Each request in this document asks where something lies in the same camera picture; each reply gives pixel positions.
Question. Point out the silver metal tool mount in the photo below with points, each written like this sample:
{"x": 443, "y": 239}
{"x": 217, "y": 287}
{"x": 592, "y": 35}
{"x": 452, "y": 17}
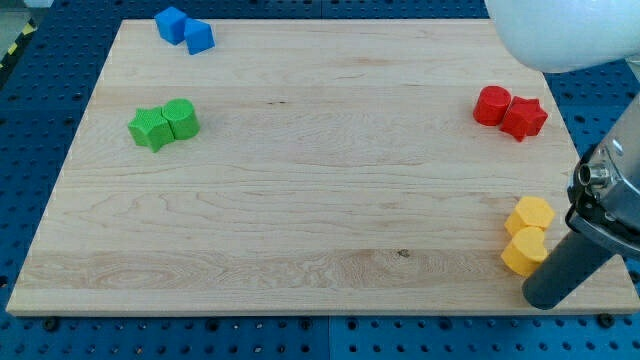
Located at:
{"x": 605, "y": 188}

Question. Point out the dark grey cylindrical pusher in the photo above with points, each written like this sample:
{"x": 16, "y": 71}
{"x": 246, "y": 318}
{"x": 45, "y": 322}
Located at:
{"x": 572, "y": 261}

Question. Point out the yellow heart block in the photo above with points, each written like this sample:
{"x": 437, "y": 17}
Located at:
{"x": 525, "y": 252}

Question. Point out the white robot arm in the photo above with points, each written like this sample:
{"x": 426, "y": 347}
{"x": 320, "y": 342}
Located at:
{"x": 556, "y": 36}

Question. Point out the yellow hexagon block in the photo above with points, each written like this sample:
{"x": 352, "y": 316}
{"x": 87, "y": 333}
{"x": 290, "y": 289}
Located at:
{"x": 530, "y": 211}

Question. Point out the red star block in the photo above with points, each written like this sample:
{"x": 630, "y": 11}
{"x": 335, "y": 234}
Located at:
{"x": 523, "y": 118}

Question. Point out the red cylinder block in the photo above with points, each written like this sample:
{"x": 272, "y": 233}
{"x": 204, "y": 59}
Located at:
{"x": 491, "y": 105}

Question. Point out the light wooden board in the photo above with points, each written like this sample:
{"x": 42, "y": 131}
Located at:
{"x": 338, "y": 170}

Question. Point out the green cylinder block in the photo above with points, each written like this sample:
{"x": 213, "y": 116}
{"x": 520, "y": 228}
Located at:
{"x": 181, "y": 116}

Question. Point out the blue pentagon block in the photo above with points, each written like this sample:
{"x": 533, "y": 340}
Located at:
{"x": 198, "y": 36}

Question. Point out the green star block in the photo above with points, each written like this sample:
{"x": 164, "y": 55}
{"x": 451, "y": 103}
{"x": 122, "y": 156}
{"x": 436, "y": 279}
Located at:
{"x": 149, "y": 128}

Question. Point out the blue cube block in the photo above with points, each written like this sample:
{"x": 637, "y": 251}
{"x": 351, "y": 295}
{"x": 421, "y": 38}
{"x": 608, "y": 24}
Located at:
{"x": 170, "y": 23}

